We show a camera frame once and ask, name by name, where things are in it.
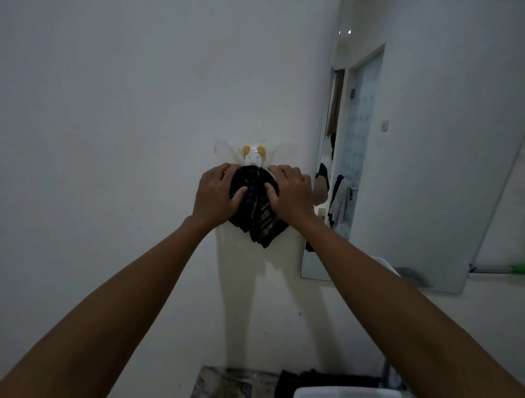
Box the person's right hand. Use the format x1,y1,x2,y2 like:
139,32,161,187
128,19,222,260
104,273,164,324
264,164,316,227

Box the person's left hand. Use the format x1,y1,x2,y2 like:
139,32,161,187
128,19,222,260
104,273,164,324
192,163,249,230

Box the dark plaid cloth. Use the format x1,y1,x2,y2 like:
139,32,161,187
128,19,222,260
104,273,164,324
227,165,290,249

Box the person's left forearm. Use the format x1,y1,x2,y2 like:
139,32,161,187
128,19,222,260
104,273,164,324
0,216,211,398

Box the person's right forearm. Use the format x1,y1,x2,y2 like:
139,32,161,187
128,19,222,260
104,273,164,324
294,212,525,398

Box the grey marbled board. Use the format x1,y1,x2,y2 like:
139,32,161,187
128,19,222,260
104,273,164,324
190,366,284,398

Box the black folded clothing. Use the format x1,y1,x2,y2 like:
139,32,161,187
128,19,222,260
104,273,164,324
274,368,383,398

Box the white plastic container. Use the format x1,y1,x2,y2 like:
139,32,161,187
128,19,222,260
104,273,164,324
293,386,406,398

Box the white green toothbrush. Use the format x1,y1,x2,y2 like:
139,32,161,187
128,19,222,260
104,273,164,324
469,264,525,275

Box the white wall hook yellow knobs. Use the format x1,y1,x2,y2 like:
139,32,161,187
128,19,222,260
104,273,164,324
213,139,297,169

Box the frameless wall mirror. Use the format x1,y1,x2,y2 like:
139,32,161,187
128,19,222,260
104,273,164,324
300,0,525,294

